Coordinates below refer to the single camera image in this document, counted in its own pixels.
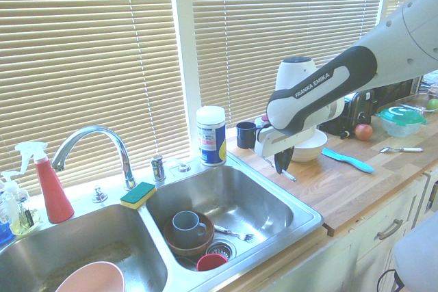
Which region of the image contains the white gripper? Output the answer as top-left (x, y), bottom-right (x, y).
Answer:
top-left (254, 124), bottom-right (318, 176)

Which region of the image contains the white-handled table knife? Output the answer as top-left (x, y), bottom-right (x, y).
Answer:
top-left (263, 155), bottom-right (297, 183)

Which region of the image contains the stainless steel double sink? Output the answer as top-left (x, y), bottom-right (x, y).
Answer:
top-left (0, 155), bottom-right (324, 292)

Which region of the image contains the light blue serrated knife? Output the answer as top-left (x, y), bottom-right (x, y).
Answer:
top-left (321, 147), bottom-right (375, 174)

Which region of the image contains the metal sink drain strainer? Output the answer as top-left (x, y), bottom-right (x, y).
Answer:
top-left (205, 240), bottom-right (237, 262)

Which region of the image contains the small chrome sink knob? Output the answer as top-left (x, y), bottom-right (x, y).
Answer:
top-left (92, 185), bottom-right (109, 203)

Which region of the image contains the window blind behind sink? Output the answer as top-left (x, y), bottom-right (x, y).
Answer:
top-left (0, 0), bottom-right (179, 197)

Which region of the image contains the large cream bowl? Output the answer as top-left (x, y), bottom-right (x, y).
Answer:
top-left (292, 130), bottom-right (329, 163)

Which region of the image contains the black mug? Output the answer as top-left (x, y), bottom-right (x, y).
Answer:
top-left (235, 121), bottom-right (261, 150)

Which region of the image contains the disinfecting wipes canister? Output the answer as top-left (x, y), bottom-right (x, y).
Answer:
top-left (196, 105), bottom-right (227, 167)

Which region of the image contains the red apple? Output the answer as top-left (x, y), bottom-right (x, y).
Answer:
top-left (355, 123), bottom-right (374, 142)

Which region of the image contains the metal fork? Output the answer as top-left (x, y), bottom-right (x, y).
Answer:
top-left (214, 224), bottom-right (255, 241)

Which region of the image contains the black toaster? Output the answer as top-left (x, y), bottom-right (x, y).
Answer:
top-left (320, 88), bottom-right (378, 137)

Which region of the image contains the grey mug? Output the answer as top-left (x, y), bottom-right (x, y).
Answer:
top-left (172, 210), bottom-right (209, 248)

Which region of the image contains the clear container green lid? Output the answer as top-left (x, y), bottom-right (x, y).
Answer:
top-left (375, 106), bottom-right (428, 138)

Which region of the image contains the red mug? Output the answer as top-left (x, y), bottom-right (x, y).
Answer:
top-left (196, 254), bottom-right (229, 272)

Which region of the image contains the brown wooden bowl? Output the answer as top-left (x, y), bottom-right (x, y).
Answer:
top-left (163, 212), bottom-right (216, 257)

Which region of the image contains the window blind behind mugs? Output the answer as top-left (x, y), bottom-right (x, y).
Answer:
top-left (189, 0), bottom-right (388, 140)

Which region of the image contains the clear plastic tray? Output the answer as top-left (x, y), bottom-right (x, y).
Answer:
top-left (398, 92), bottom-right (438, 114)

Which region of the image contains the yellow and green sponge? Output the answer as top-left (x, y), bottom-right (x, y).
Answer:
top-left (120, 181), bottom-right (157, 210)

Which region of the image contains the chrome kitchen faucet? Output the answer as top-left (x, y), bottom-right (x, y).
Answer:
top-left (51, 125), bottom-right (138, 191)

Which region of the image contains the pink plastic bowl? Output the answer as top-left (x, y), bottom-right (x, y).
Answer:
top-left (54, 261), bottom-right (127, 292)

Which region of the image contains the red spray bottle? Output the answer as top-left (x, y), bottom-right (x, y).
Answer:
top-left (14, 142), bottom-right (75, 224)

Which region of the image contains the yellow liquid soap bottle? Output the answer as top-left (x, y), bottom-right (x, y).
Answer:
top-left (10, 199), bottom-right (42, 237)

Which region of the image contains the clear soap pump bottle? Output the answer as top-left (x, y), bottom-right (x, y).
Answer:
top-left (0, 172), bottom-right (21, 235)

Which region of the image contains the blue dish soap bottle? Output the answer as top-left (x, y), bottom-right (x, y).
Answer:
top-left (0, 216), bottom-right (14, 245)

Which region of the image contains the metal spoon white handle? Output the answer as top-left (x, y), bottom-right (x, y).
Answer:
top-left (379, 146), bottom-right (424, 154)

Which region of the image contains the metal drawer handle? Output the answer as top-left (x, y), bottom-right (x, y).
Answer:
top-left (378, 218), bottom-right (404, 240)

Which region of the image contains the chrome faucet handle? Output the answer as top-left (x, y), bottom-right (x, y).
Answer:
top-left (151, 155), bottom-right (168, 183)

